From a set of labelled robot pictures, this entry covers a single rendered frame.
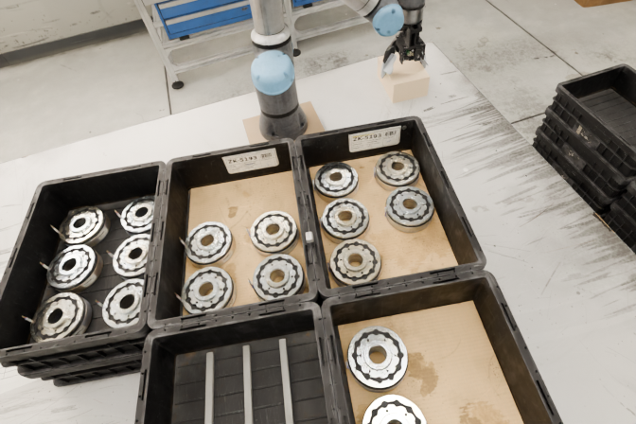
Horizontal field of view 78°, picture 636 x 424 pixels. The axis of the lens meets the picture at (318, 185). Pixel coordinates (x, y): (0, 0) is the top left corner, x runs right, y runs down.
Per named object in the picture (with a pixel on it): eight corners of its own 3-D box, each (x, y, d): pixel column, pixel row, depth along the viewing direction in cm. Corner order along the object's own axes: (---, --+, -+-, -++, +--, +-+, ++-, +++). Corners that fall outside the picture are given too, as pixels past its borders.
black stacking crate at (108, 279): (69, 211, 100) (40, 184, 91) (184, 190, 100) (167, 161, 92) (19, 378, 76) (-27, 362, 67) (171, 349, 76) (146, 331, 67)
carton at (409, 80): (377, 75, 139) (378, 57, 133) (409, 67, 140) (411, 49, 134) (392, 103, 129) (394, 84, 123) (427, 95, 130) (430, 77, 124)
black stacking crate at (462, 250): (301, 169, 101) (294, 138, 92) (414, 150, 101) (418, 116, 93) (326, 321, 76) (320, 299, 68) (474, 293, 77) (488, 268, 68)
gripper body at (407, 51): (400, 66, 120) (403, 30, 110) (391, 51, 125) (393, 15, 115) (424, 61, 120) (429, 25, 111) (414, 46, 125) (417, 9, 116)
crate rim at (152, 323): (170, 166, 93) (167, 158, 91) (294, 143, 94) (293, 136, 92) (151, 335, 68) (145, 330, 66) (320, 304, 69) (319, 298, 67)
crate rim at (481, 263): (294, 143, 94) (293, 136, 92) (417, 121, 94) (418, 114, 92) (320, 304, 69) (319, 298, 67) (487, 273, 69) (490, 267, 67)
